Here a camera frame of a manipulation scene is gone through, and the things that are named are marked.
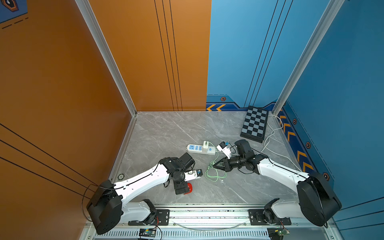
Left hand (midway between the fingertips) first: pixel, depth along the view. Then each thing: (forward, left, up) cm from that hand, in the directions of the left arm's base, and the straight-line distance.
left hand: (184, 177), depth 82 cm
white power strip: (+20, -9, -2) cm, 22 cm away
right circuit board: (-24, -46, -6) cm, 52 cm away
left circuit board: (-24, +17, -8) cm, 30 cm away
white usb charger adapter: (+20, -12, +3) cm, 23 cm away
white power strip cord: (+20, -57, -4) cm, 60 cm away
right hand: (+4, -17, +6) cm, 19 cm away
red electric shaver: (-4, -4, -3) cm, 6 cm away
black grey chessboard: (+39, -48, -2) cm, 62 cm away
